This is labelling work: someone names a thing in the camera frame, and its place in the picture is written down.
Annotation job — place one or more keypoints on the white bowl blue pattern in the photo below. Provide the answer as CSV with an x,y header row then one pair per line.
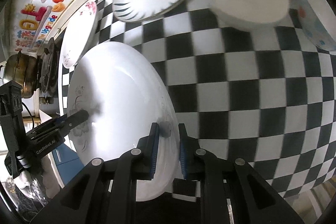
x,y
318,23

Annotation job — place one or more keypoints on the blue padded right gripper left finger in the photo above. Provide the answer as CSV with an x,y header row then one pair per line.
x,y
136,164

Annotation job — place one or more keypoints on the white plate grey floral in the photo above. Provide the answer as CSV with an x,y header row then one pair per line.
x,y
123,95

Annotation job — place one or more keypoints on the checkered black white tablecloth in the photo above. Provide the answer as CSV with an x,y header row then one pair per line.
x,y
267,96

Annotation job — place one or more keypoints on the black gas stove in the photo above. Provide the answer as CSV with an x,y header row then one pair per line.
x,y
48,79

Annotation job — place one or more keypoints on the colourful wall sticker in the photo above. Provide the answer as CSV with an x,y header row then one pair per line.
x,y
31,22

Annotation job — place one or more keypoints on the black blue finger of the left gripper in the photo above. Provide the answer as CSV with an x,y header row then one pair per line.
x,y
66,123

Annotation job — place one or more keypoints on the white plate pink flowers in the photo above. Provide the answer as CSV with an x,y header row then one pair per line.
x,y
79,33

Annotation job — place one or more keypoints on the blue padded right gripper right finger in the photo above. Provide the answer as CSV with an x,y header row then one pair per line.
x,y
200,165

